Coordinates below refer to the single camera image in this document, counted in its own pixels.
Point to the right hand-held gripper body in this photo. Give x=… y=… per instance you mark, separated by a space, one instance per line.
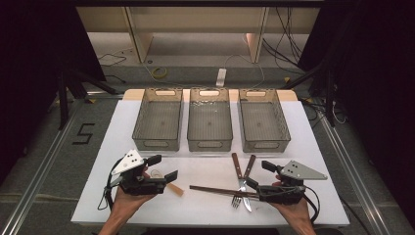
x=301 y=172

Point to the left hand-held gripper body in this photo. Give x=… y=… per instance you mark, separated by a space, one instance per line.
x=132 y=162

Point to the dark brown wooden chopstick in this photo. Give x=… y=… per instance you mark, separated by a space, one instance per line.
x=215 y=190

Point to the smoky clear plastic bin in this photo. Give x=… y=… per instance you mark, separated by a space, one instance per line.
x=262 y=122
x=209 y=122
x=159 y=122

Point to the person's left hand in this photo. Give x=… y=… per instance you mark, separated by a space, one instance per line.
x=130 y=203

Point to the person's right hand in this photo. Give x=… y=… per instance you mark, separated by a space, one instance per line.
x=292 y=212

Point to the person's dark clothing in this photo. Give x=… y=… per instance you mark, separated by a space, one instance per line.
x=228 y=231

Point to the black metal stand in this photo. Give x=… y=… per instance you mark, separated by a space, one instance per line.
x=330 y=98
x=62 y=98

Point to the yellow tape roll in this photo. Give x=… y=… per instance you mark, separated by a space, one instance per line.
x=160 y=72

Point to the white remote on floor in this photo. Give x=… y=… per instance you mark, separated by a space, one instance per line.
x=221 y=77

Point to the black curtain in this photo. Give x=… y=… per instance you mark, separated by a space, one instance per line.
x=375 y=65
x=32 y=49

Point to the aluminium floor rail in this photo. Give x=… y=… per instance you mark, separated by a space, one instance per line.
x=36 y=176
x=355 y=176

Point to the light wooden table frame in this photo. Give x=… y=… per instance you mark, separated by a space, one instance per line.
x=140 y=42

